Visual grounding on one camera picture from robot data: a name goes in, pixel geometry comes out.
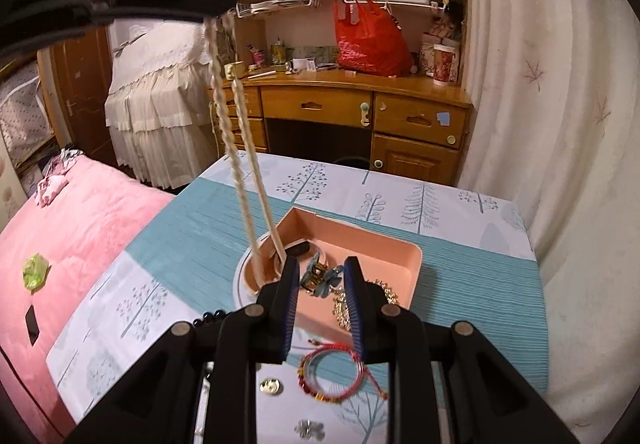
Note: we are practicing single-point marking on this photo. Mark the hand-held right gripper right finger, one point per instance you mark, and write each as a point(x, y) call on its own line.
point(353, 306)

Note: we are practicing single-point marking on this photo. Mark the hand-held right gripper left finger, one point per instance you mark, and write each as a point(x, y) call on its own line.
point(290, 306)

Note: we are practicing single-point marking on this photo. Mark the pink plastic tray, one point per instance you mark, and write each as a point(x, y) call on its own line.
point(380, 254)

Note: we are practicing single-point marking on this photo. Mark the blue butterfly hair claw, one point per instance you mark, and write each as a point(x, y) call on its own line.
point(320, 278)

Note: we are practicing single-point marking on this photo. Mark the white round plate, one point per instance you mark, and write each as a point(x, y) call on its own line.
point(242, 286)

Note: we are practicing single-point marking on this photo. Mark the black hair clip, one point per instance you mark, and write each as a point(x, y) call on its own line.
point(300, 248)

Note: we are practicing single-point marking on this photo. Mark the wooden door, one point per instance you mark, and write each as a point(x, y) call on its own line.
point(82, 94)

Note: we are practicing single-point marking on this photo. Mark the gold round earring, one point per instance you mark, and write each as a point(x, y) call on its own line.
point(270, 385)

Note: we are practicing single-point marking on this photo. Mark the dotted fabric storage box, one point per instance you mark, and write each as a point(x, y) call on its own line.
point(20, 109)

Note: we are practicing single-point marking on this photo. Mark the silver earring piece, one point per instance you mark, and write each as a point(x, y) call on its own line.
point(307, 429)

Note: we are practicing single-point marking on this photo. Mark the pink crumpled cloth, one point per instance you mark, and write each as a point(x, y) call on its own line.
point(52, 184)

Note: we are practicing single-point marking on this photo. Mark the wooden desk with hutch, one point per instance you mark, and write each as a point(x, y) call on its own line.
point(320, 99)

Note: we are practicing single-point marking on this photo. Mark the pink blanket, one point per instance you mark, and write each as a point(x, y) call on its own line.
point(85, 234)

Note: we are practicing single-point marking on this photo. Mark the red plastic bag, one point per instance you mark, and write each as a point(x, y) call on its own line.
point(372, 42)

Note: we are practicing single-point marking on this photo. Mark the green plastic wrapper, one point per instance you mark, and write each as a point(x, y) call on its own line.
point(36, 271)

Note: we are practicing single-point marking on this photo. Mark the black flat phone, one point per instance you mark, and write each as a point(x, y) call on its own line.
point(32, 324)

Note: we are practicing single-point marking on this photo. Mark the red patterned paper cup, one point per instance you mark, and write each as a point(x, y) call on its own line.
point(446, 64)

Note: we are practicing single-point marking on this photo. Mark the white curtain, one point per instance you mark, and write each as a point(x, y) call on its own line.
point(560, 124)

